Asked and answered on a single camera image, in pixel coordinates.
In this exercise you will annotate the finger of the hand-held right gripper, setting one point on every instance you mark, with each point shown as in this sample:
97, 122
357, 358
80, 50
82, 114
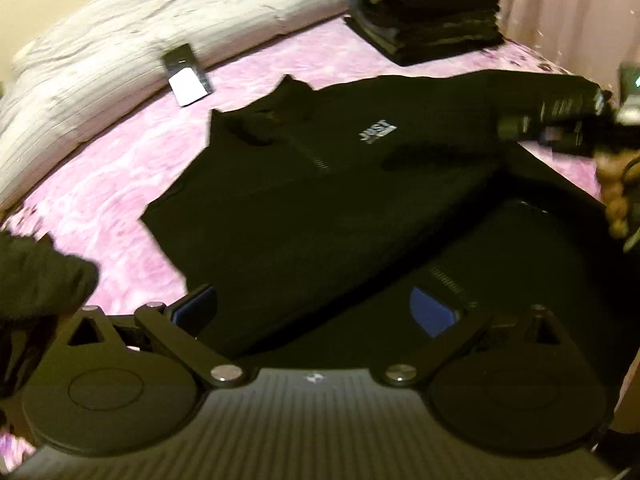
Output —
530, 124

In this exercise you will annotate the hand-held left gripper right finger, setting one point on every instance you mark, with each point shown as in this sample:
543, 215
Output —
432, 312

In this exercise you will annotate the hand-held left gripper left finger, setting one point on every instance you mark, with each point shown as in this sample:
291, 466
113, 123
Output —
196, 307

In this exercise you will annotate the pile of black clothes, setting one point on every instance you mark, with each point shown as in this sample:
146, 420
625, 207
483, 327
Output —
40, 305

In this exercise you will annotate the black zip jacket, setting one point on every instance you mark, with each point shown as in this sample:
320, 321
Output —
320, 195

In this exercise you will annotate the person's right hand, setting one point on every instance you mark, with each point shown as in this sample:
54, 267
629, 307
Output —
622, 185

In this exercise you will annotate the pale pink curtain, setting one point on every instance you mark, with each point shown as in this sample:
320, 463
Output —
565, 5

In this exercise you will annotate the pink rose blanket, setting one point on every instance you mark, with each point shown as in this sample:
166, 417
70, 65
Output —
115, 200

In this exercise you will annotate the stack of folded dark garments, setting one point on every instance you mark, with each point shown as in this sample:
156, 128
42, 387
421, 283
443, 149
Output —
425, 10

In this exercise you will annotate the black smartphone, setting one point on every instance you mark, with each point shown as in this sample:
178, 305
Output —
186, 75

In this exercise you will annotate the grey striped duvet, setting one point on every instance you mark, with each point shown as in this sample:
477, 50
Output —
125, 35

